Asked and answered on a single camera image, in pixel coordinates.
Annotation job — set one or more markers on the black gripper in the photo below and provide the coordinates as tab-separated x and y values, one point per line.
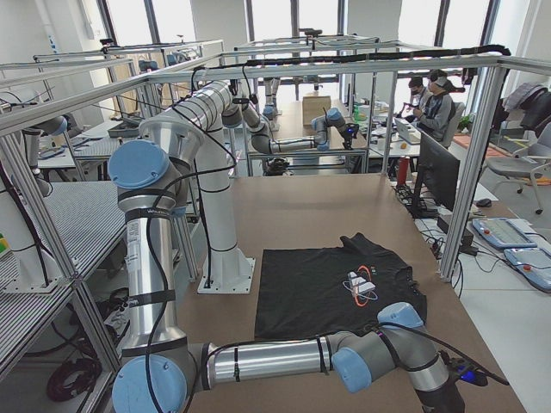
345	135
457	368

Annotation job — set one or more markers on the black printed t-shirt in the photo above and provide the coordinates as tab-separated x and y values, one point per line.
310	292

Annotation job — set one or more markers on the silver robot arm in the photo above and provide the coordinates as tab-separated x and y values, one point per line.
163	370
241	111

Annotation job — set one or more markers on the cardboard box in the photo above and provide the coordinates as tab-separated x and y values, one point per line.
314	106

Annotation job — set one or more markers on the red water bottle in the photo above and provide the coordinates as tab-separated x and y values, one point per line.
402	170

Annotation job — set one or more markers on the seated person grey jacket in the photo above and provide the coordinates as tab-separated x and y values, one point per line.
439	109

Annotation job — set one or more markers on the black computer monitor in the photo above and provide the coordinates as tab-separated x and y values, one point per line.
438	171

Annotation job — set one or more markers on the blue teach pendant near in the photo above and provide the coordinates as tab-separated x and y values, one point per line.
533	263

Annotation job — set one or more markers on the blue teach pendant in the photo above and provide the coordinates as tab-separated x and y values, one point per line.
501	234
533	263

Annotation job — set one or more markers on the grey office chair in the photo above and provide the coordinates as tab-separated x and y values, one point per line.
525	166

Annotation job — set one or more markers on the blue teach pendant far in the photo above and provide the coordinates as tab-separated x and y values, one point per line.
501	234

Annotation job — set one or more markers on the aluminium cage frame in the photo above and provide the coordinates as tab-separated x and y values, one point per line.
43	260

